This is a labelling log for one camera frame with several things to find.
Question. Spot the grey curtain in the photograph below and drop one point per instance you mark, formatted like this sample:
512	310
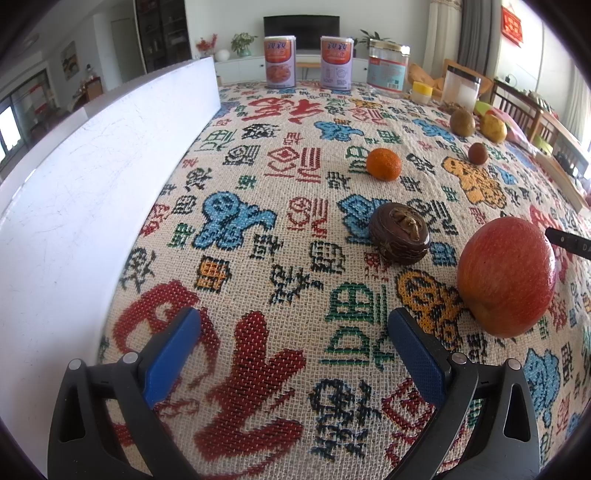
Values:
480	32

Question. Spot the brown kiwi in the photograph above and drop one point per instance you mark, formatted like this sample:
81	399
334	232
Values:
462	122

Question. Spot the white box with cardboard bottom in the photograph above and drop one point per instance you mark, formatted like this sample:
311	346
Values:
92	207

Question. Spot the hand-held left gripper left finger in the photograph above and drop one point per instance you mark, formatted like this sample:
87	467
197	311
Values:
171	355

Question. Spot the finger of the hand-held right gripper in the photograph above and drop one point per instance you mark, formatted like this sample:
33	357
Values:
570	242

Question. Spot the red apple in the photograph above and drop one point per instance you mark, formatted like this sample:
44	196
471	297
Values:
506	277

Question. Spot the clear jar with black lid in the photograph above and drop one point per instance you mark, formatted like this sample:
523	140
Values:
460	90

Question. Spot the tall black display cabinet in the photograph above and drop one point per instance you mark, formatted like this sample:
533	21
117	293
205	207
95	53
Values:
161	32

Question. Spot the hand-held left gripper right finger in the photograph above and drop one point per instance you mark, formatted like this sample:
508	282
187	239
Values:
418	357

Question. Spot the red wall hanging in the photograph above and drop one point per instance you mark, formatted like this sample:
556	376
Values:
511	25

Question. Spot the large leafy potted plant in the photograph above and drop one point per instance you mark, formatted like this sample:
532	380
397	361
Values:
371	37

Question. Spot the clear jar with gold lid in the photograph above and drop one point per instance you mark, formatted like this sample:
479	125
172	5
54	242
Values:
388	67

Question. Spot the small yellow jar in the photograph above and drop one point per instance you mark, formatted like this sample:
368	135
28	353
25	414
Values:
421	92

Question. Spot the small wooden stool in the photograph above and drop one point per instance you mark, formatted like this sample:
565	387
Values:
308	66

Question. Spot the covered standing air conditioner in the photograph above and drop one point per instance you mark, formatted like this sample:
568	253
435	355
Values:
443	32

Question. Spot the green potted plant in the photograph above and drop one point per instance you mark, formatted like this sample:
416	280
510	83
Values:
242	44

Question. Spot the printed woven tablecloth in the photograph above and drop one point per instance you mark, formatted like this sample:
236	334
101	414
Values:
277	323

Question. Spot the purple labelled can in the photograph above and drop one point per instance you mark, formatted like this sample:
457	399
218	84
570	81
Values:
337	62

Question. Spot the pink labelled can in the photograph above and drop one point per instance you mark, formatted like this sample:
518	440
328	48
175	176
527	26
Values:
280	62

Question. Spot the framed wall picture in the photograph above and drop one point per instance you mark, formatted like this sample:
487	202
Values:
69	60

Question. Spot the small brown passion fruit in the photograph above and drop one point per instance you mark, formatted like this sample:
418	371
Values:
477	153

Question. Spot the colourful plastic bag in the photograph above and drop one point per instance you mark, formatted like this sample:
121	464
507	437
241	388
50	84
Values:
515	131

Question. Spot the white television cabinet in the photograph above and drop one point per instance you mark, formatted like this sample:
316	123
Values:
240	69

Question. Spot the orange lounge chair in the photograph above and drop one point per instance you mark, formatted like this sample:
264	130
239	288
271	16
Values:
425	74

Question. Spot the black television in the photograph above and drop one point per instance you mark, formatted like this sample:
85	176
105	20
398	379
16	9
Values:
304	26

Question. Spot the pile of walnuts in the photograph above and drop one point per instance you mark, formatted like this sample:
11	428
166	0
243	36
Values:
444	109

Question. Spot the dark brown mangosteen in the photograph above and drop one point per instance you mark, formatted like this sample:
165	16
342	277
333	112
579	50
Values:
399	233

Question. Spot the white globe lamp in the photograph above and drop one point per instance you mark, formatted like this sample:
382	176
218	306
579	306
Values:
222	54

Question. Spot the red flower bouquet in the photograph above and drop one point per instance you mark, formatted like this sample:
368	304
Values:
205	46

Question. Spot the wooden slatted chair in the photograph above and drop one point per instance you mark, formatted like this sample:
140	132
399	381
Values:
524	113

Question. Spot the tangerine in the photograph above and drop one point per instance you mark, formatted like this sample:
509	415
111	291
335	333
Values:
383	164

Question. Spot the yellow pear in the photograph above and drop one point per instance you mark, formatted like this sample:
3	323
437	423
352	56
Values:
494	128

